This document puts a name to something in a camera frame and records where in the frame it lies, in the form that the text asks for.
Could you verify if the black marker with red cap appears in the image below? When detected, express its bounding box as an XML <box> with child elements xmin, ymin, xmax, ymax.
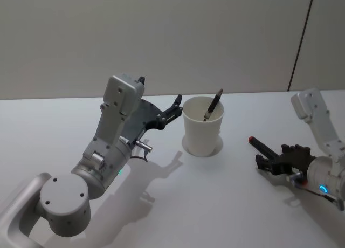
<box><xmin>247</xmin><ymin>135</ymin><xmax>281</xmax><ymax>160</ymax></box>

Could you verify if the white paper cup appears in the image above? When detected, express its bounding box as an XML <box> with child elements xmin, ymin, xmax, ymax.
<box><xmin>182</xmin><ymin>95</ymin><xmax>225</xmax><ymax>157</ymax></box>

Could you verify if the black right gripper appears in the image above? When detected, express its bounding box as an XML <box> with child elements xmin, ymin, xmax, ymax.
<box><xmin>255</xmin><ymin>143</ymin><xmax>317</xmax><ymax>176</ymax></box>

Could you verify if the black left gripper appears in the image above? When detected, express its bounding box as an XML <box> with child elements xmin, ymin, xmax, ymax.
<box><xmin>121</xmin><ymin>75</ymin><xmax>184</xmax><ymax>147</ymax></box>

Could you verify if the black pen with brown tip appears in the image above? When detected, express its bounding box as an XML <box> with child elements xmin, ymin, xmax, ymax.
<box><xmin>202</xmin><ymin>88</ymin><xmax>224</xmax><ymax>122</ymax></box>

